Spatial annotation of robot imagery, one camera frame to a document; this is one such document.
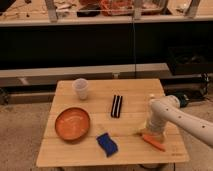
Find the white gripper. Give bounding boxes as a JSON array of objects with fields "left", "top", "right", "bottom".
[{"left": 135, "top": 118, "right": 166, "bottom": 143}]

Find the black bin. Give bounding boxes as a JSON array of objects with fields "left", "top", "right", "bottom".
[{"left": 166, "top": 45, "right": 213, "bottom": 75}]

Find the wooden table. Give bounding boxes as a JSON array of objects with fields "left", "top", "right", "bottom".
[{"left": 36, "top": 79, "right": 189, "bottom": 167}]

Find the orange pepper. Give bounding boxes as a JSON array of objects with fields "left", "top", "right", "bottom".
[{"left": 142, "top": 134, "right": 165, "bottom": 151}]

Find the black cable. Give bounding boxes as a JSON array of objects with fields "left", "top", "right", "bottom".
[{"left": 131, "top": 16, "right": 138, "bottom": 80}]

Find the white ceramic cup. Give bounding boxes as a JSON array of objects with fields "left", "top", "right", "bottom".
[{"left": 72, "top": 78, "right": 89, "bottom": 100}]

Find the black white striped block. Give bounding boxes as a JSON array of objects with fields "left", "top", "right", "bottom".
[{"left": 110, "top": 95, "right": 123, "bottom": 118}]

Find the blue sponge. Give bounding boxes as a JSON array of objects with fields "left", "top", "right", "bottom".
[{"left": 96, "top": 133, "right": 118, "bottom": 157}]

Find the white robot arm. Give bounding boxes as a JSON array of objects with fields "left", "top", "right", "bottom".
[{"left": 136, "top": 95, "right": 213, "bottom": 148}]

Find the orange plate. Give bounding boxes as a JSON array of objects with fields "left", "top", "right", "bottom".
[{"left": 55, "top": 107, "right": 90, "bottom": 141}]

